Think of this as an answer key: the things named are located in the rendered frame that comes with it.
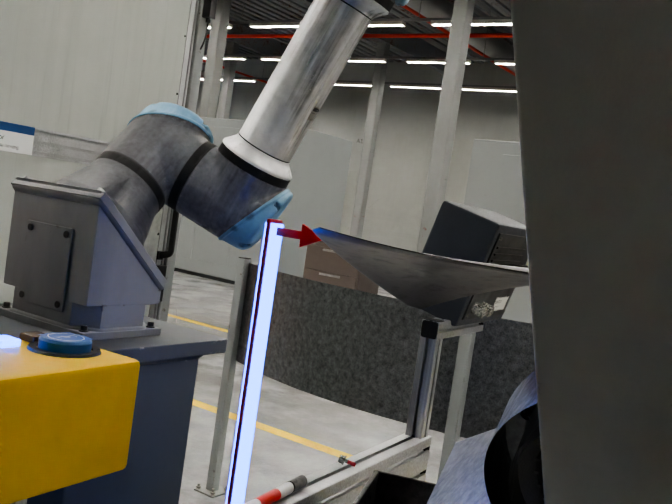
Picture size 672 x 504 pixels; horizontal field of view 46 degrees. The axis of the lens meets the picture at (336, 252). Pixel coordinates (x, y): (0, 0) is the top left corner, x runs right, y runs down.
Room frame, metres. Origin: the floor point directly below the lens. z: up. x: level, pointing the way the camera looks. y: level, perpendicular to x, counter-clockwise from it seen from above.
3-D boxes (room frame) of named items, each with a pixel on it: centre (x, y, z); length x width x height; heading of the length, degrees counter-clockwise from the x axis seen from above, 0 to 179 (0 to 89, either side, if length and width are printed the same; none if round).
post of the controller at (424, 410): (1.29, -0.18, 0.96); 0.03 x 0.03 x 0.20; 61
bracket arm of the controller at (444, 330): (1.38, -0.23, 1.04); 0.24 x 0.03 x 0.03; 151
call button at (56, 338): (0.61, 0.20, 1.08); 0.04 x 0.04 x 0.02
